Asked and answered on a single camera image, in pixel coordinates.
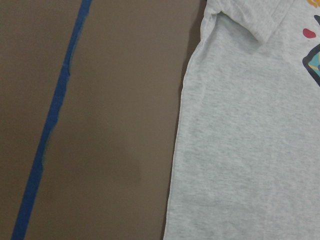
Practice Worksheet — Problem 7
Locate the grey cartoon print t-shirt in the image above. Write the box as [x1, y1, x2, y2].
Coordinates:
[163, 0, 320, 240]

